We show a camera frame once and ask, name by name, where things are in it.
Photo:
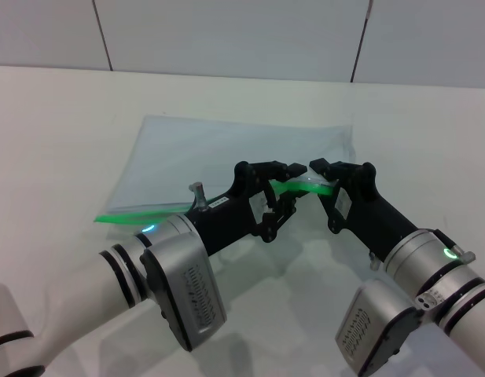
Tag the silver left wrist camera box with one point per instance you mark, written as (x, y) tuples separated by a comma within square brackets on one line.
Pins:
[(191, 282)]

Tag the clear document bag green zipper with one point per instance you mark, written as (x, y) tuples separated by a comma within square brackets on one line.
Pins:
[(226, 145)]

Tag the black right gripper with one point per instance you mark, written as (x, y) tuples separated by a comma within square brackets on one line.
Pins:
[(372, 216)]

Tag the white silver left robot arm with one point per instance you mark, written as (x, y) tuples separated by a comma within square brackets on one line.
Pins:
[(69, 306)]

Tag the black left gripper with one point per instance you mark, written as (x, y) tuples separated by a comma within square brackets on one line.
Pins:
[(226, 220)]

